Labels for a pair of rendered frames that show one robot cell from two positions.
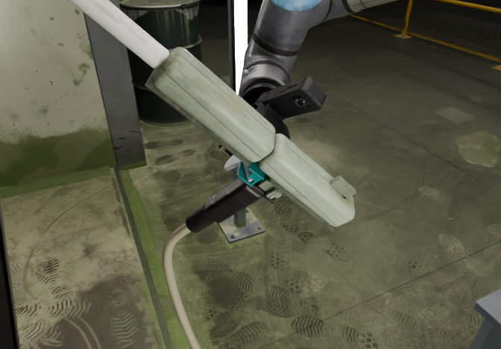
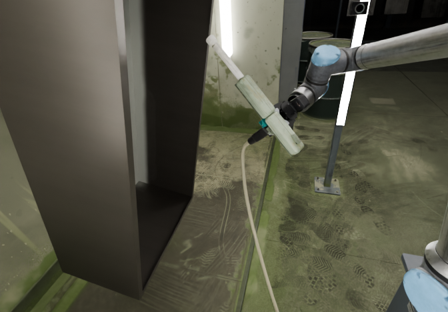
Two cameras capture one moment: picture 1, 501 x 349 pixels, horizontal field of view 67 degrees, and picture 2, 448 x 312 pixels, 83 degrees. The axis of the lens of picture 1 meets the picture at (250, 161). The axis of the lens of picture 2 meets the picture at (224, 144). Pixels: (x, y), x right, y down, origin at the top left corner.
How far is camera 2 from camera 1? 0.52 m
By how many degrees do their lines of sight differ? 36
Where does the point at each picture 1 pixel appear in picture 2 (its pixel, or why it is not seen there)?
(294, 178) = (275, 128)
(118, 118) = not seen: hidden behind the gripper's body
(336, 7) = (353, 66)
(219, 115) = (252, 99)
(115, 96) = (285, 95)
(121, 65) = (293, 79)
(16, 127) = (237, 100)
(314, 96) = (301, 102)
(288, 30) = (317, 74)
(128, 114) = not seen: hidden behind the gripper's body
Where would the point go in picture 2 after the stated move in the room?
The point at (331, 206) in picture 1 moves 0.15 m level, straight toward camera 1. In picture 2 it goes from (288, 143) to (252, 161)
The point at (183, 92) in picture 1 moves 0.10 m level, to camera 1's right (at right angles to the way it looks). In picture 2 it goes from (243, 89) to (269, 95)
